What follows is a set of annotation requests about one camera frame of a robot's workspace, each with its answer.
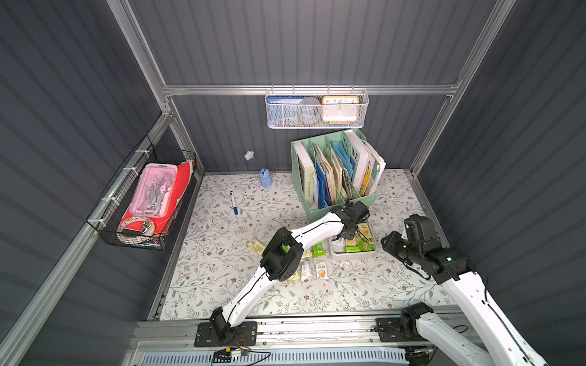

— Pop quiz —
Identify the white cookie storage box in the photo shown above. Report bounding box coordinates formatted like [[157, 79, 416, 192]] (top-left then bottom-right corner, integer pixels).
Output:
[[329, 223, 377, 260]]

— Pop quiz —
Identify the yellow cookie packet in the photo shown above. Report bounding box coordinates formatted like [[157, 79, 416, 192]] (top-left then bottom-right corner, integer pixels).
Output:
[[302, 248, 314, 259]]

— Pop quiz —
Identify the white cookie packet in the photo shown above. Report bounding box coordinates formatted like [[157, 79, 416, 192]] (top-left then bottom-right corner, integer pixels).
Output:
[[314, 261, 329, 280]]

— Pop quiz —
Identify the yellow packet second row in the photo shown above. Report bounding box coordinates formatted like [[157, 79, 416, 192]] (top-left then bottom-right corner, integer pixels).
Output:
[[288, 272, 301, 282]]

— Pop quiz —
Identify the pale yellow packet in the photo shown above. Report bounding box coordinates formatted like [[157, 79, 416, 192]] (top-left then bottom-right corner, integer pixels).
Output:
[[247, 238, 266, 256]]

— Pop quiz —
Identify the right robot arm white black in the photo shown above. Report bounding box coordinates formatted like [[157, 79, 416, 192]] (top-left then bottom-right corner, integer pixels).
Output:
[[381, 214, 547, 365]]

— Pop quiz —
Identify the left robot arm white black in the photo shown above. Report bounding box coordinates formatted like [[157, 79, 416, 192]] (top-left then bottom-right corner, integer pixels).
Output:
[[210, 202, 370, 342]]

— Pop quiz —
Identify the green file organizer box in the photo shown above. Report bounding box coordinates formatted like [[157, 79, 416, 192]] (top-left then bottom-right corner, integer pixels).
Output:
[[290, 129, 386, 222]]

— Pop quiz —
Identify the blue box in basket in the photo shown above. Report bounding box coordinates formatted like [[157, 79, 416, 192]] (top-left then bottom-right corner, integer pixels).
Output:
[[266, 96, 304, 129]]

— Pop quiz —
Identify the pink plastic tool box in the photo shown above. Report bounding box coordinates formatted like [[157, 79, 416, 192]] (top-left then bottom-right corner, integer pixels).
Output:
[[128, 163, 178, 218]]

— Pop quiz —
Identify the white book right slot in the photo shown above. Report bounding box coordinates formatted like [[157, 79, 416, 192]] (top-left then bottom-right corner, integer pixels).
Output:
[[343, 130, 372, 196]]

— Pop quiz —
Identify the white book slot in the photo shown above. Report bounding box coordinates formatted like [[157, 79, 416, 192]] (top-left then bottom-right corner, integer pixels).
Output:
[[293, 143, 316, 207], [343, 130, 372, 196]]

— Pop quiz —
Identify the white book left slot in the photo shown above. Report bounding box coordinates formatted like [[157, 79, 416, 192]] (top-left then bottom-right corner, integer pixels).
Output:
[[293, 143, 316, 207]]

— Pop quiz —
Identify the yellow white alarm clock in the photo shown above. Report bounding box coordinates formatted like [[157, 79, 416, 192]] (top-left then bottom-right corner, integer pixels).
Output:
[[321, 95, 360, 124]]

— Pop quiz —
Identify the grey tape roll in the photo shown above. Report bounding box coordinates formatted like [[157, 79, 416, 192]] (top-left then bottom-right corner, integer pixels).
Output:
[[298, 97, 322, 125]]

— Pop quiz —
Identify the blue white marker pen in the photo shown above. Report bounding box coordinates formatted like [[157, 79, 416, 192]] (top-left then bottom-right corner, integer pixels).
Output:
[[230, 191, 239, 216]]

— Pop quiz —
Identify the red cloth bag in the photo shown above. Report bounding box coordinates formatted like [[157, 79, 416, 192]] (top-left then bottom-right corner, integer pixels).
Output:
[[117, 160, 195, 236]]

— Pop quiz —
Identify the clear tape roll in basket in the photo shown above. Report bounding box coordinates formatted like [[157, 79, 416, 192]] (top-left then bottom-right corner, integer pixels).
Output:
[[118, 217, 156, 236]]

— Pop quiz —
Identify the white wire wall basket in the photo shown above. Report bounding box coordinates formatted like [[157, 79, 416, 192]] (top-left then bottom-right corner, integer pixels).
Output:
[[265, 86, 370, 129]]

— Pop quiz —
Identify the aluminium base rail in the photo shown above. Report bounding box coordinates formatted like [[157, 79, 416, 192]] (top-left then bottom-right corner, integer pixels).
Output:
[[122, 310, 448, 365]]

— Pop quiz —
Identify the black wire side basket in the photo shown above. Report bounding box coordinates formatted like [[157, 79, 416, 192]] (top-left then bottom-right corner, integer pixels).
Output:
[[87, 137, 197, 251]]

